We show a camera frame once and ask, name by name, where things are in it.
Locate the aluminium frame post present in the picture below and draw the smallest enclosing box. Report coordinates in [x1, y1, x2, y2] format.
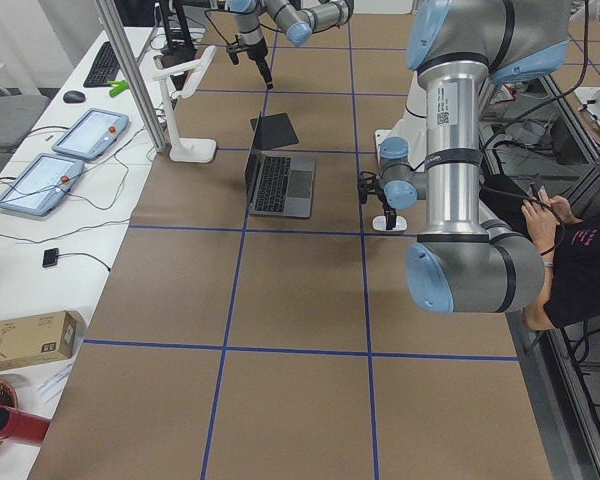
[95, 0, 167, 153]

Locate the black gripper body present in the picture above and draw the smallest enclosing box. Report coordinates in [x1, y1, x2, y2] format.
[242, 39, 268, 62]
[373, 185, 394, 210]

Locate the black computer mouse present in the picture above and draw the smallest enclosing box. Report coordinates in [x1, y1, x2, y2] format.
[62, 90, 86, 104]

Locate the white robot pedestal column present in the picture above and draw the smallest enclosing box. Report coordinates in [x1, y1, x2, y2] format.
[375, 73, 427, 172]

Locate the green plastic object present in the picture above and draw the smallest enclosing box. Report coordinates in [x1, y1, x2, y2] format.
[108, 80, 129, 98]

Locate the grey laptop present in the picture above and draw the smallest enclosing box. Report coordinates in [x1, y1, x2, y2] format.
[245, 147, 316, 219]

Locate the cardboard box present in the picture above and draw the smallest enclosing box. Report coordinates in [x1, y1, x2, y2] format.
[0, 311, 85, 371]

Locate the small black device on desk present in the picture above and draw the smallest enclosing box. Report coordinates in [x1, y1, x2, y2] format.
[42, 248, 60, 268]

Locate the blue teach pendant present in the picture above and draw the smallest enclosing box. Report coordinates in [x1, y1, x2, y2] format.
[52, 108, 129, 161]
[0, 154, 85, 217]

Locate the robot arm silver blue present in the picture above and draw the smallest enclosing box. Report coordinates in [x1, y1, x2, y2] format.
[379, 1, 571, 313]
[226, 0, 355, 89]

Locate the white desk lamp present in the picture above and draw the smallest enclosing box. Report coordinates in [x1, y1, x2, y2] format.
[153, 45, 218, 164]

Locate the lower blue teach pendant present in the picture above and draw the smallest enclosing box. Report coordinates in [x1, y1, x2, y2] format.
[0, 154, 85, 217]

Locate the black keyboard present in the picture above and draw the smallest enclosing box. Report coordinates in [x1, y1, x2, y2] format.
[83, 41, 120, 88]

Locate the white computer mouse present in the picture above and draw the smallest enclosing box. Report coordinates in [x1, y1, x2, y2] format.
[372, 216, 408, 233]

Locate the person in black shirt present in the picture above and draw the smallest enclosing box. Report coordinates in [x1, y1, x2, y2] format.
[480, 174, 600, 331]

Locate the black mouse pad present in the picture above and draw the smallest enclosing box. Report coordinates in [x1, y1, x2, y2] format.
[250, 113, 299, 150]

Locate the red cylinder bottle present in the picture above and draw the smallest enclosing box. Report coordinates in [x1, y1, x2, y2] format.
[0, 406, 51, 446]

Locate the upper blue teach pendant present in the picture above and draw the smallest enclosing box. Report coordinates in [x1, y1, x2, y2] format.
[52, 108, 129, 161]

